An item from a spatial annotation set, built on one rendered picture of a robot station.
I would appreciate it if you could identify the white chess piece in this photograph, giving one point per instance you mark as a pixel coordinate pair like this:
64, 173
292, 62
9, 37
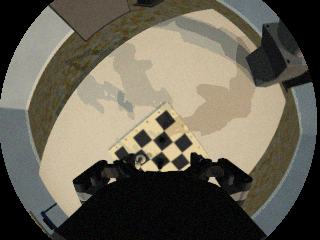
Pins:
140, 159

